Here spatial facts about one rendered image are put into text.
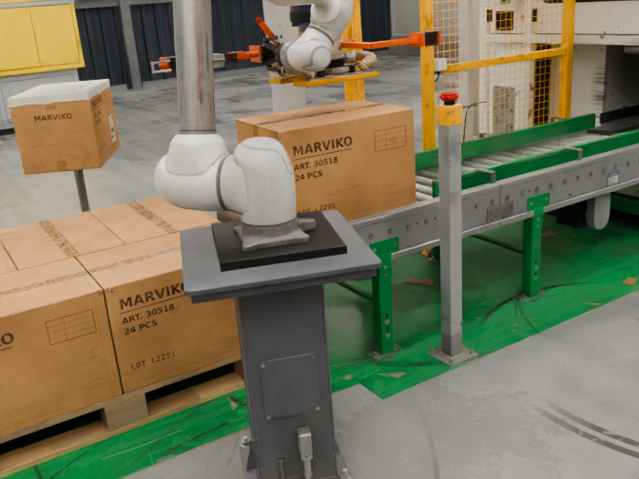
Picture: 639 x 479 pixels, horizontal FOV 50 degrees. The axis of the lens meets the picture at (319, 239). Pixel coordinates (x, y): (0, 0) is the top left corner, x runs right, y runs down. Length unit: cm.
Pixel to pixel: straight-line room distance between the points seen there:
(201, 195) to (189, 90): 28
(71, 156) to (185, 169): 203
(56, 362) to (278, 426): 79
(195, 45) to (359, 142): 97
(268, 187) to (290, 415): 67
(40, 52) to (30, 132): 589
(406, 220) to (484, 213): 42
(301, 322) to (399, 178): 107
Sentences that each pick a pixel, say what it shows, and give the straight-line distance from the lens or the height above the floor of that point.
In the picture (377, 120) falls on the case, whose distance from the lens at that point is 272.
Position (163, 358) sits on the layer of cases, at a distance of 255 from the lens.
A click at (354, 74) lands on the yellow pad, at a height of 110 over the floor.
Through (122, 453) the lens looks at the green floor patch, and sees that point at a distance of 252.
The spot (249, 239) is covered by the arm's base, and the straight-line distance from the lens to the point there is 187.
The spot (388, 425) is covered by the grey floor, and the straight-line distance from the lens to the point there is 246.
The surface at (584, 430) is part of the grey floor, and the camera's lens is 250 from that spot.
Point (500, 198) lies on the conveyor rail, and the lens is 304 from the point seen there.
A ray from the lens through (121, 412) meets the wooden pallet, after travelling 258.
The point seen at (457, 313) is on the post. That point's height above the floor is 19.
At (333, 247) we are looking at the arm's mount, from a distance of 182.
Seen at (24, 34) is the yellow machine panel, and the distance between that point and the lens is 973.
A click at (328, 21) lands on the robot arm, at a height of 132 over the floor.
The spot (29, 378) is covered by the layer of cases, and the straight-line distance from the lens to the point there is 244.
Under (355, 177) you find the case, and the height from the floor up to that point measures 72.
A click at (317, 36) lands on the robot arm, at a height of 127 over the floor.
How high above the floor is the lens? 140
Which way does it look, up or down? 19 degrees down
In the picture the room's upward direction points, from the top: 4 degrees counter-clockwise
